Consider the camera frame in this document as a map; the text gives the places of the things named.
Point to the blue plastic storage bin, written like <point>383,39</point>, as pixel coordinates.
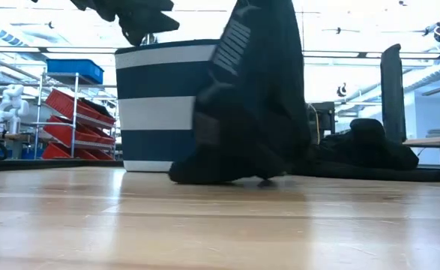
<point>75,69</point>

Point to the dark equipment box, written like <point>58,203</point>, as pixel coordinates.
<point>324,116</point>

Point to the metal shelf rack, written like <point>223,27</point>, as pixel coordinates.
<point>76,97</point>

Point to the black upright panel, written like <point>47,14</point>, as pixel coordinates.
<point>392,93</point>

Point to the plain black garment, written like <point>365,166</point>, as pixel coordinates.
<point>366,153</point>

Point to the black garment with grey print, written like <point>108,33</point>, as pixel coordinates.
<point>264,93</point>

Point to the red plastic shelf bin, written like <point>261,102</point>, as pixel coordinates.
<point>66,105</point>
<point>66,131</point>
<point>58,152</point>

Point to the wooden side table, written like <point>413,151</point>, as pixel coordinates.
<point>433,141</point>

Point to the black metal table frame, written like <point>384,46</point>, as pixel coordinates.
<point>54,165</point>

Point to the navy white striped fabric bin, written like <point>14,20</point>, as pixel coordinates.
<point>156,78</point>

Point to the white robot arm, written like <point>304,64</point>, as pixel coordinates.
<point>11,107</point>

